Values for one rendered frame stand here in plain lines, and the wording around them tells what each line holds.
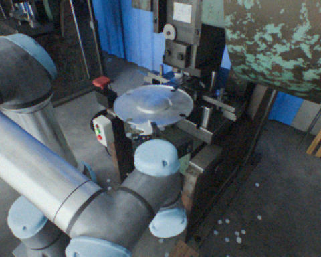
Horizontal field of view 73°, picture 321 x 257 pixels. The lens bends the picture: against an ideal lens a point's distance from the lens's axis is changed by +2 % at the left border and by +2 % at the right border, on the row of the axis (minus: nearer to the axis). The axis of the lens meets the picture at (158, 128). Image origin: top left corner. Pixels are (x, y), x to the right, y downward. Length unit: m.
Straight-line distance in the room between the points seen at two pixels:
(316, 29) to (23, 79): 0.51
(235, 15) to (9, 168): 0.41
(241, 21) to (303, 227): 1.36
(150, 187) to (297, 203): 1.40
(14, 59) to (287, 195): 1.59
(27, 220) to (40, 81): 0.38
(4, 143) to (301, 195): 1.63
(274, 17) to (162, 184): 0.29
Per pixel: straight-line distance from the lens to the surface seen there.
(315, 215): 1.69
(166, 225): 0.43
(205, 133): 0.85
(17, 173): 0.37
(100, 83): 1.03
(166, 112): 0.75
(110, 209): 0.32
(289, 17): 0.37
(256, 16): 0.39
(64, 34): 2.28
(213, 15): 0.70
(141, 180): 0.35
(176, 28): 0.84
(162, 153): 0.35
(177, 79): 0.99
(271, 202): 1.61
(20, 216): 0.74
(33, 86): 0.55
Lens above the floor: 1.24
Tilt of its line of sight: 41 degrees down
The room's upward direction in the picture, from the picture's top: straight up
